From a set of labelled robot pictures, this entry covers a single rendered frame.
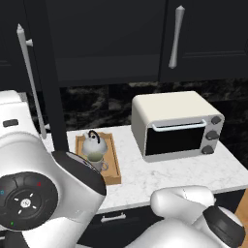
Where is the black cabinet door without handle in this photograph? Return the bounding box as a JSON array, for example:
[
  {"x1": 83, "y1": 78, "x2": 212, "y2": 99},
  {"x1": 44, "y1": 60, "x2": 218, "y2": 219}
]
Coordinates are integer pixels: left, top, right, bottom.
[{"x1": 44, "y1": 0, "x2": 168, "y2": 87}]

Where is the dark grey oven knob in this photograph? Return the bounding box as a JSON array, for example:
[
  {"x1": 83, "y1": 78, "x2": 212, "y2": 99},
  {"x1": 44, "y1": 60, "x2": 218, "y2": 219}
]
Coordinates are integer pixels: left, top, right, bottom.
[
  {"x1": 210, "y1": 115, "x2": 223, "y2": 126},
  {"x1": 205, "y1": 129, "x2": 220, "y2": 141},
  {"x1": 201, "y1": 144, "x2": 215, "y2": 155}
]

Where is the wooden tray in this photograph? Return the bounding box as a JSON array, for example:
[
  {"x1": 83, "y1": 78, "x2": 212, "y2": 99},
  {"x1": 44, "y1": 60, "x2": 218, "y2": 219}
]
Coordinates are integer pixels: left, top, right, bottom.
[{"x1": 75, "y1": 131, "x2": 123, "y2": 186}]

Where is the cream toaster oven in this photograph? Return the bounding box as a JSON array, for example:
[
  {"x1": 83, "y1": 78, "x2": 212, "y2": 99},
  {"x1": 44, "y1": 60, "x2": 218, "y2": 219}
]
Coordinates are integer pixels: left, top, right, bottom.
[{"x1": 131, "y1": 90, "x2": 226, "y2": 164}]

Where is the silver drawer handle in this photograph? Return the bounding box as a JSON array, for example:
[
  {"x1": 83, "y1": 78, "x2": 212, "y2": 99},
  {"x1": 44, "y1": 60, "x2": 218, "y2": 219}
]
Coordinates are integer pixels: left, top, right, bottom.
[{"x1": 100, "y1": 212, "x2": 127, "y2": 225}]

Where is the black open cabinet door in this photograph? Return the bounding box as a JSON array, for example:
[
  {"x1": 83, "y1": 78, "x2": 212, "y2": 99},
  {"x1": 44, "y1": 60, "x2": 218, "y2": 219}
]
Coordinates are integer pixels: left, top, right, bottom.
[{"x1": 22, "y1": 0, "x2": 70, "y2": 154}]

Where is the white mug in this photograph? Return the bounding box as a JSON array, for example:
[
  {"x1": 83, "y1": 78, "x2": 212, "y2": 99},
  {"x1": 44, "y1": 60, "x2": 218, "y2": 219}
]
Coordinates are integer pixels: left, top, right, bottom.
[{"x1": 86, "y1": 151, "x2": 109, "y2": 173}]

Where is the black drawer front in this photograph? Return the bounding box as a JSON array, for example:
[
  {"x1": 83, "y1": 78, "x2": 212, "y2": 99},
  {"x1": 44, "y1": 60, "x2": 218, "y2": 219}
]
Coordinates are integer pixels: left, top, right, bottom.
[{"x1": 77, "y1": 189, "x2": 247, "y2": 248}]

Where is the short silver cabinet door handle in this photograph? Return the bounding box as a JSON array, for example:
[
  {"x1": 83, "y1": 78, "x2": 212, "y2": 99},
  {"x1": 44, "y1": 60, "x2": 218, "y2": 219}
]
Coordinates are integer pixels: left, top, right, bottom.
[{"x1": 168, "y1": 5, "x2": 186, "y2": 70}]

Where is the silver toaster oven handle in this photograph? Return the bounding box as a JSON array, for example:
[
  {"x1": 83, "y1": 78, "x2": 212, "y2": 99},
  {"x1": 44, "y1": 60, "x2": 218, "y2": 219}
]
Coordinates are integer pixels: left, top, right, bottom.
[{"x1": 151, "y1": 118, "x2": 208, "y2": 133}]

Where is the black cabinet door with handle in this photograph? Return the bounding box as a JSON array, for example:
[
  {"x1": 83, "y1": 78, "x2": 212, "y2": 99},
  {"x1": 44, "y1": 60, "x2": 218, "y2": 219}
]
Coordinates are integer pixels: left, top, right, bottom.
[{"x1": 159, "y1": 0, "x2": 248, "y2": 83}]

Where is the long silver cabinet door handle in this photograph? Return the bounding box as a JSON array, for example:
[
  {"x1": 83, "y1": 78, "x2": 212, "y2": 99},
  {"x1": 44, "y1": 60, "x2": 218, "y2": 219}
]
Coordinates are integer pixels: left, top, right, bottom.
[{"x1": 15, "y1": 23, "x2": 48, "y2": 140}]

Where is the white kettle with black handle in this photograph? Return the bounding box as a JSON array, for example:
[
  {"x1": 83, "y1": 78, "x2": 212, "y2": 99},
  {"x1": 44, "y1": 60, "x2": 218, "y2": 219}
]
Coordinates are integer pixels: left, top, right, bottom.
[{"x1": 80, "y1": 129, "x2": 109, "y2": 158}]

